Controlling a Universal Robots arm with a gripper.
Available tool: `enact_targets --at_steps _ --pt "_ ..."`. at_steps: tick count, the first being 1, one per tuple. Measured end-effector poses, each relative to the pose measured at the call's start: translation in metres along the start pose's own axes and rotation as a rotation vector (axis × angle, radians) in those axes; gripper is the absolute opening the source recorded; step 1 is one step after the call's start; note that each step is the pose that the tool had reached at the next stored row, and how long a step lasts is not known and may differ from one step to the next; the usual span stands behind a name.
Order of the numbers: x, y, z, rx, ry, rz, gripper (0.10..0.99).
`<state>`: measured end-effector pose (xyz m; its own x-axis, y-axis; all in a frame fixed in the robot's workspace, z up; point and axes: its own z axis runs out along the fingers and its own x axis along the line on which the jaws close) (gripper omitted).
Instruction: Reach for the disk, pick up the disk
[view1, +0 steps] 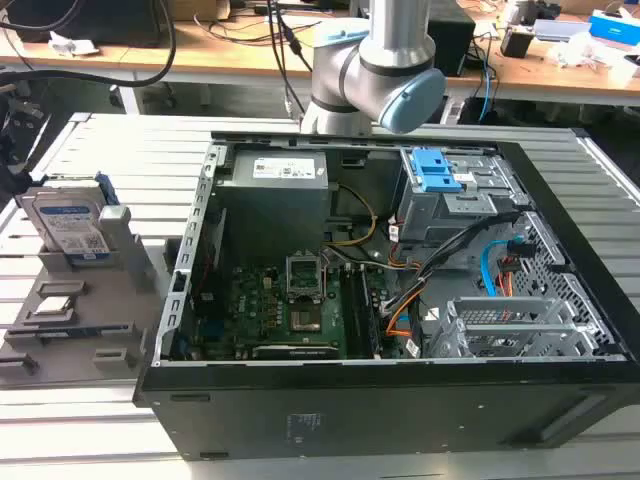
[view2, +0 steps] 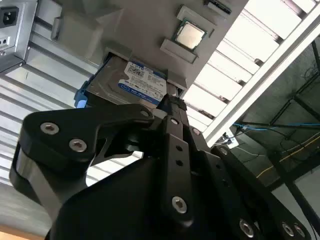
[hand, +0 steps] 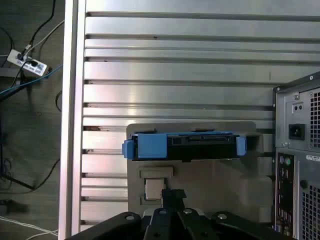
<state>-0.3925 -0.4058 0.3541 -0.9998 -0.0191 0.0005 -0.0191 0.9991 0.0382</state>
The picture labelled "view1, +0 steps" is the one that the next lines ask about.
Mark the hard disk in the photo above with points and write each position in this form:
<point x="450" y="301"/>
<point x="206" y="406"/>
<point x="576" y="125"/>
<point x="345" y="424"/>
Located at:
<point x="65" y="220"/>

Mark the square chipset heat sink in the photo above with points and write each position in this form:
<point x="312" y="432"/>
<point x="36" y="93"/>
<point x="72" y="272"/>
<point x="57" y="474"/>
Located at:
<point x="305" y="321"/>

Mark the small black box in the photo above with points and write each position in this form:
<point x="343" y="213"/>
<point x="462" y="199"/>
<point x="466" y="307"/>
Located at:
<point x="516" y="42"/>

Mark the long wooden desk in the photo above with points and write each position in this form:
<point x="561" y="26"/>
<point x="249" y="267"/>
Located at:
<point x="215" y="50"/>

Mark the white plastic bag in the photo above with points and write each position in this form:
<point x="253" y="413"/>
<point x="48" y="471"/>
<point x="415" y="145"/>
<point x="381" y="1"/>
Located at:
<point x="580" y="50"/>

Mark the grey metal drive cage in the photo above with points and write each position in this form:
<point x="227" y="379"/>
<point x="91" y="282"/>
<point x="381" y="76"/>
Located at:
<point x="440" y="215"/>

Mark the crumpled white paper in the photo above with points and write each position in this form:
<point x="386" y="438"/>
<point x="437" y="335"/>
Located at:
<point x="70" y="44"/>

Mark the grey metal disk bay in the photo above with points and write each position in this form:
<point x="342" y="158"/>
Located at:
<point x="505" y="332"/>

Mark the grey flat tray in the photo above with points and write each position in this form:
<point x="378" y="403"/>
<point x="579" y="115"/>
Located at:
<point x="560" y="30"/>

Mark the CPU socket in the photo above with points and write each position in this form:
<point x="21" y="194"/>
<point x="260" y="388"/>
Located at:
<point x="304" y="277"/>

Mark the large black box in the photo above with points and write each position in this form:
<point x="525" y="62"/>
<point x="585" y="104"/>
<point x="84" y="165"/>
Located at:
<point x="90" y="22"/>

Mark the black PC case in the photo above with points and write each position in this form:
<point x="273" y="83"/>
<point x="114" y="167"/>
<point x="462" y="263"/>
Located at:
<point x="350" y="415"/>

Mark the blue drive latch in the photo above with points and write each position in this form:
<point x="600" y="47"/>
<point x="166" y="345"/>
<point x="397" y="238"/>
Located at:
<point x="434" y="172"/>

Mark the silver CPU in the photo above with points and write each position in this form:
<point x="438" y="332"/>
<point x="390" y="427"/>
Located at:
<point x="54" y="306"/>

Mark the grey power supply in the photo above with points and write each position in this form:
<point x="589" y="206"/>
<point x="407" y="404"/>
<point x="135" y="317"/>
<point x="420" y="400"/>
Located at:
<point x="272" y="205"/>

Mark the grey parts rack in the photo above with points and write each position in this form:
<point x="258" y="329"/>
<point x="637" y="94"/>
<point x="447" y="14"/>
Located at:
<point x="125" y="295"/>

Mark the black RAM stick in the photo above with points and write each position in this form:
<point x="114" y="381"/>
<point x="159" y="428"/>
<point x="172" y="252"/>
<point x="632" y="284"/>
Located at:
<point x="356" y="315"/>
<point x="371" y="320"/>

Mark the black speaker box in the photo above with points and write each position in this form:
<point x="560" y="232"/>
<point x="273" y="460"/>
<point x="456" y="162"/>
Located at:
<point x="452" y="40"/>

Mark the blue cardboard box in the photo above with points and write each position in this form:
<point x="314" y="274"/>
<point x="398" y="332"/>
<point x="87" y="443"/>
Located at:
<point x="615" y="25"/>

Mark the wooden desk with clutter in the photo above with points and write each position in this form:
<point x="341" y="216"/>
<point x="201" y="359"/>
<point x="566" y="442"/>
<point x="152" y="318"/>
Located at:
<point x="540" y="75"/>

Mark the green motherboard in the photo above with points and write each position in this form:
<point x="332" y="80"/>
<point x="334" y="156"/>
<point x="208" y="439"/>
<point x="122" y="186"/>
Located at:
<point x="260" y="310"/>

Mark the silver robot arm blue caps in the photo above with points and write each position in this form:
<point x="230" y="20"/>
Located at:
<point x="395" y="50"/>

